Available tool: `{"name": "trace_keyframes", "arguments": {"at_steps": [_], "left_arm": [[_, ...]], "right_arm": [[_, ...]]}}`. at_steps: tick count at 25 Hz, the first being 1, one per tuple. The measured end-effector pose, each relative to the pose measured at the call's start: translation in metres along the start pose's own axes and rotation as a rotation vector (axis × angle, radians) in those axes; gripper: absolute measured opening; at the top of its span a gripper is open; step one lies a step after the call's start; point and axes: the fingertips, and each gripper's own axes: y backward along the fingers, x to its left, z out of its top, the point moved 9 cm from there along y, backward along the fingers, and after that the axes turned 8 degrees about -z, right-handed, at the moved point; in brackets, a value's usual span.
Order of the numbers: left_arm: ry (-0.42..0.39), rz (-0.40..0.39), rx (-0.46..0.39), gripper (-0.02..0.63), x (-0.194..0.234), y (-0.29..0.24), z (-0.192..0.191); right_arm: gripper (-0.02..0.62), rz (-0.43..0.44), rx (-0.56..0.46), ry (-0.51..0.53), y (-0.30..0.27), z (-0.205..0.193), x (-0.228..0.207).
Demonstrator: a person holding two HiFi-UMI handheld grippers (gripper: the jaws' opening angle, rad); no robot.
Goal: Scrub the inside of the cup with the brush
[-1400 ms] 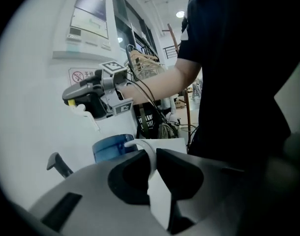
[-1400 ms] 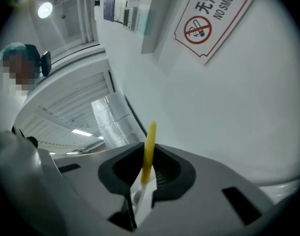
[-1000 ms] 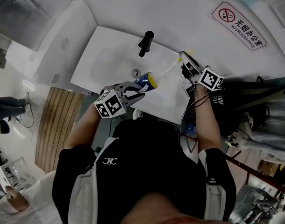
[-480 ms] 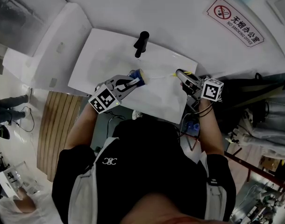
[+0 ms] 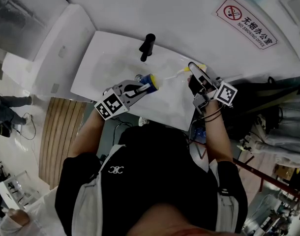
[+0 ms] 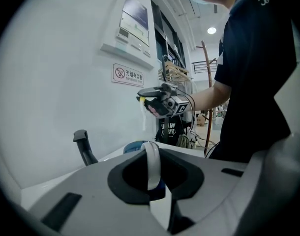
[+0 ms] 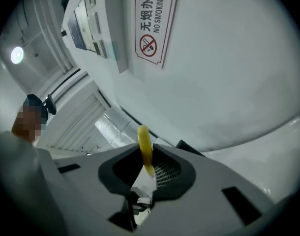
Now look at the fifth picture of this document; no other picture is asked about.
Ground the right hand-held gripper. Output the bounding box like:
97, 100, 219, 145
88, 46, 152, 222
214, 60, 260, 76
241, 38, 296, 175
187, 61, 239, 115

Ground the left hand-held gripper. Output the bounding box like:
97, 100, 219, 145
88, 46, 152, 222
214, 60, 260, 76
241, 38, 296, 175
94, 79, 152, 121

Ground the blue cup with white handle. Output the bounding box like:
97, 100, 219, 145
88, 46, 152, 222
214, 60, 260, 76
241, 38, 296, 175
136, 73, 160, 93

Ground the yellow white toothbrush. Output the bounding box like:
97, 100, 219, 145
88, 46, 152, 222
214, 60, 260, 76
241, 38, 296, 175
163, 63, 207, 81

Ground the person's left forearm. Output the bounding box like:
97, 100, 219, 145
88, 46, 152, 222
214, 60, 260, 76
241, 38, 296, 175
67, 109, 105, 158

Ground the person's right forearm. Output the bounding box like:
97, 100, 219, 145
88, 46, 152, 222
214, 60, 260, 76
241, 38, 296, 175
201, 99, 234, 163

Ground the black wrist band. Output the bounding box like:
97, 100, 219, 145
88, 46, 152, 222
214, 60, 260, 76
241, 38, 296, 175
202, 108, 222, 123

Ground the black printed tote bag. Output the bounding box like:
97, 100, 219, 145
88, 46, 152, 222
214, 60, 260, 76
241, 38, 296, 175
221, 76, 300, 142

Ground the white wash basin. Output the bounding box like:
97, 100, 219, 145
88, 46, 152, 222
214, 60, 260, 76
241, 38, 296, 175
70, 30, 210, 132

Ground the black faucet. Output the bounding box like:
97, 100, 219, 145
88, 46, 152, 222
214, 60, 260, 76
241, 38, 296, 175
139, 33, 156, 62

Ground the red white no-smoking sign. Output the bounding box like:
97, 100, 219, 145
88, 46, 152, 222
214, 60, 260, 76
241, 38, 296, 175
215, 0, 278, 50

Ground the light grey denim garment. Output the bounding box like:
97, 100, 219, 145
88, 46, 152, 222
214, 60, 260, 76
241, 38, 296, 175
238, 92, 300, 168

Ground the person's black shirt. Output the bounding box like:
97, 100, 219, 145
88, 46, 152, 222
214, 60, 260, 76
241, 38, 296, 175
54, 124, 248, 236

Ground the wooden slatted panel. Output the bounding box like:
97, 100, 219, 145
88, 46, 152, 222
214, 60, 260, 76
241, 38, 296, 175
38, 97, 88, 190

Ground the brown wooden coat stand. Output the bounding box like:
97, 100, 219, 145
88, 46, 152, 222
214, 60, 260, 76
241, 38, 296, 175
233, 157, 300, 204

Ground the brown cardboard box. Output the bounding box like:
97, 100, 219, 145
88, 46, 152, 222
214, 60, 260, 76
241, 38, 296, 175
275, 166, 296, 179

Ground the person's face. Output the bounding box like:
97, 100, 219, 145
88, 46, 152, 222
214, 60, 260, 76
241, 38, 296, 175
130, 202, 214, 236

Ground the white work table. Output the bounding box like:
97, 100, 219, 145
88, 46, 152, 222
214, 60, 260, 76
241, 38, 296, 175
0, 170, 41, 210

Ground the floor power cable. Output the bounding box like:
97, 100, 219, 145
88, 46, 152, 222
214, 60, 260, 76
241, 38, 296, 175
16, 112, 37, 141

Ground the grey white backpack strap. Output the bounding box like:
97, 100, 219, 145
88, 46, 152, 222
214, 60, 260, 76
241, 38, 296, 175
209, 160, 240, 233
71, 144, 127, 236

